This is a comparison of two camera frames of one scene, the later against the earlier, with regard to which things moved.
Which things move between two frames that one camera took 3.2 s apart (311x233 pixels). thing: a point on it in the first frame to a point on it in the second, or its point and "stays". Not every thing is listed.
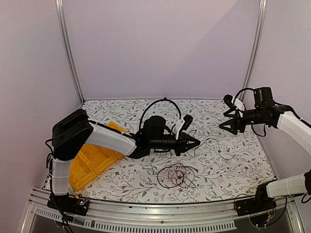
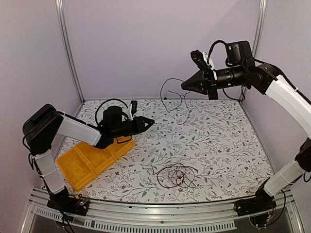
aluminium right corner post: (252, 65) stays
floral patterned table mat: (224, 167) stays
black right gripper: (233, 122) to (193, 83)
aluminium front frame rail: (158, 217) stays
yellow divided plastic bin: (91, 160) stays
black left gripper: (183, 140) to (140, 120)
